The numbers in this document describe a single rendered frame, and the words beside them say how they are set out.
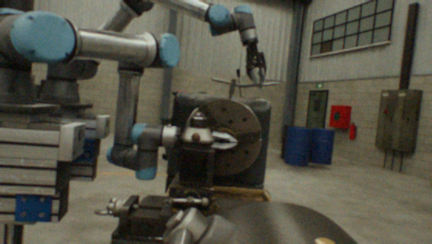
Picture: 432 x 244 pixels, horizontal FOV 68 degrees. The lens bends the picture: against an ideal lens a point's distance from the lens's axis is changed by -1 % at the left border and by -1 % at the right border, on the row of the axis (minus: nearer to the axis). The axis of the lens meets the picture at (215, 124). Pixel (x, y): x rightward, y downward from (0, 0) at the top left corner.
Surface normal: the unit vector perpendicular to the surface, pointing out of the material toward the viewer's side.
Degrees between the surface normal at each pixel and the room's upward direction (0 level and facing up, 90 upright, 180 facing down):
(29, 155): 90
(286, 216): 3
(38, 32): 91
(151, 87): 90
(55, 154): 90
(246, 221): 24
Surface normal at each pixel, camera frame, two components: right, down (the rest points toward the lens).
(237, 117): 0.00, 0.06
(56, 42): 0.76, 0.12
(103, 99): 0.31, 0.08
